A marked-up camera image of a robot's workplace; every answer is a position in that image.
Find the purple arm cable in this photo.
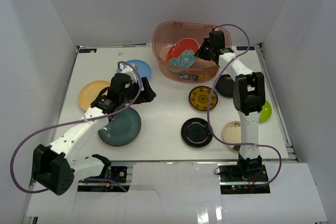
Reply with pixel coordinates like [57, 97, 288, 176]
[206, 24, 283, 188]
[9, 61, 144, 194]

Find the blue corner label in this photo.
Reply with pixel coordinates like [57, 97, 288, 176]
[78, 48, 97, 54]
[236, 46, 255, 51]

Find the right blue corner label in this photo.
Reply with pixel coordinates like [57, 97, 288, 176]
[236, 46, 255, 51]

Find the black plate rear right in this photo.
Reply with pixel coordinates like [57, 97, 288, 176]
[215, 74, 235, 98]

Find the left blue corner label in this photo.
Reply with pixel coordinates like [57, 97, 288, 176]
[78, 48, 97, 54]

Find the beige ceramic plate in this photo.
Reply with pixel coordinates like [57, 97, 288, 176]
[222, 121, 241, 152]

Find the black glossy plate front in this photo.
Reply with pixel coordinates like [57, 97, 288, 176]
[181, 118, 213, 148]

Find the dark teal ceramic plate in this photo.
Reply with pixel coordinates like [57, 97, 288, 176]
[98, 108, 142, 147]

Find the yellow patterned black plate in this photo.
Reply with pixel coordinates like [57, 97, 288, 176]
[188, 86, 218, 112]

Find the red floral ceramic plate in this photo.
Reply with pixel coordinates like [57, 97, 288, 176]
[166, 38, 199, 68]

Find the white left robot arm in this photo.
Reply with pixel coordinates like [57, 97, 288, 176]
[32, 73, 156, 195]

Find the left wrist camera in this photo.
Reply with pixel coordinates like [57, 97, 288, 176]
[117, 63, 137, 78]

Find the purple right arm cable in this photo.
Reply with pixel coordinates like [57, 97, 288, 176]
[206, 24, 283, 188]

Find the light blue plastic plate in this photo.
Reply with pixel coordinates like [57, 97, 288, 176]
[127, 59, 152, 82]

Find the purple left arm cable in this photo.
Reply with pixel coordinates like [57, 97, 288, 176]
[9, 61, 144, 194]

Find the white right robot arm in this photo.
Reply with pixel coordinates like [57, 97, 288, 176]
[195, 29, 266, 182]

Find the yellow-orange plastic plate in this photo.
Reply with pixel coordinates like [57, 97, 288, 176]
[78, 80, 110, 111]

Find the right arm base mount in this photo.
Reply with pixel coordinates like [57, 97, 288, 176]
[214, 165, 268, 185]

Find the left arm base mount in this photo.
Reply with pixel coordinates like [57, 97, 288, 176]
[106, 166, 128, 184]

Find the lime green plate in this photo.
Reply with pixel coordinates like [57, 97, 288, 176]
[259, 100, 272, 122]

